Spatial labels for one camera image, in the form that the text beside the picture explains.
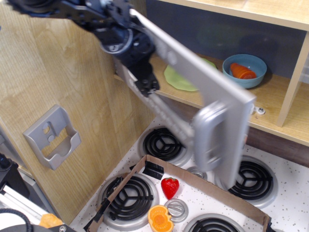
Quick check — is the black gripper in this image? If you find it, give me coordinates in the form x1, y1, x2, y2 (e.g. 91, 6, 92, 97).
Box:
115, 29, 160, 97

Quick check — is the silver toy microwave door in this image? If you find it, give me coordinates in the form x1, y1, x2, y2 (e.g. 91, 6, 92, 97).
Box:
121, 9, 255, 188

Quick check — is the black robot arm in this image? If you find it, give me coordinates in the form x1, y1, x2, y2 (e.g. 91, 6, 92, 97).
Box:
8, 0, 160, 97

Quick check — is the green plastic plate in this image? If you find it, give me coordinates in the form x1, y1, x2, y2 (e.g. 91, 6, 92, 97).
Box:
164, 57, 218, 92

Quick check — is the back left black burner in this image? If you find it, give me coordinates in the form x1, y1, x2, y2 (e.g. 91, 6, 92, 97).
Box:
137, 126, 192, 167

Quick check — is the black burner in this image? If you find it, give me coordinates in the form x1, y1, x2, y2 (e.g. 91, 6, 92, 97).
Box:
103, 174, 159, 232
214, 156, 279, 209
183, 213, 245, 232
137, 126, 192, 167

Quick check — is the orange toy carrot piece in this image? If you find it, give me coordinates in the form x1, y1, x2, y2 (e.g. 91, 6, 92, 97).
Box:
230, 63, 257, 79

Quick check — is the silver middle stove knob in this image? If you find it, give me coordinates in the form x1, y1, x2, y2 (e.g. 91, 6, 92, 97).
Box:
187, 166, 208, 180

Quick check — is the silver stove knob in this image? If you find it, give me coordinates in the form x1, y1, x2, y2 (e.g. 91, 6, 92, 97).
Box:
187, 166, 208, 180
165, 199, 189, 223

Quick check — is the blue plastic bowl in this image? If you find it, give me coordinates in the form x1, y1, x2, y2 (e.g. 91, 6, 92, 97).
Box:
222, 54, 267, 89

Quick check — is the red toy strawberry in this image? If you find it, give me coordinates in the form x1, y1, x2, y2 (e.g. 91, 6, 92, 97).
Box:
161, 177, 180, 200

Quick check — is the brown cardboard barrier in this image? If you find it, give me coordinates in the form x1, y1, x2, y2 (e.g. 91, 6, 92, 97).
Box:
75, 155, 271, 232

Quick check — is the white door latch clip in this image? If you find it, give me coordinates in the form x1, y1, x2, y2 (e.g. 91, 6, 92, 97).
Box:
250, 104, 265, 115

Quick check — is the front left black burner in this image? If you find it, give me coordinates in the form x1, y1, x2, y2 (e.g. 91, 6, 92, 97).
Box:
103, 174, 159, 232

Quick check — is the silver front stove knob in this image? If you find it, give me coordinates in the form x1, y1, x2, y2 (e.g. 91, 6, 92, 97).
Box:
165, 199, 189, 223

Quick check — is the orange toy pepper half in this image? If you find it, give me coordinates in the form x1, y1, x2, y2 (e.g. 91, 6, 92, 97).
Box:
148, 205, 174, 232

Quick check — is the back right black burner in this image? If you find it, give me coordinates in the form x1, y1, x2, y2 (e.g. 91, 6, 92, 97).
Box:
214, 156, 279, 209

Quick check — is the front right black burner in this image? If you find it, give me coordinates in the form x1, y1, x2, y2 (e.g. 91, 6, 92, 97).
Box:
183, 213, 245, 232

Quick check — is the orange toy food piece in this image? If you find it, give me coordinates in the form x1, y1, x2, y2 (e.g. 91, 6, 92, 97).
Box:
39, 213, 63, 229

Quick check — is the grey wall phone holder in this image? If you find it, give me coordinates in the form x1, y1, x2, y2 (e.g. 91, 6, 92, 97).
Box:
23, 104, 81, 170

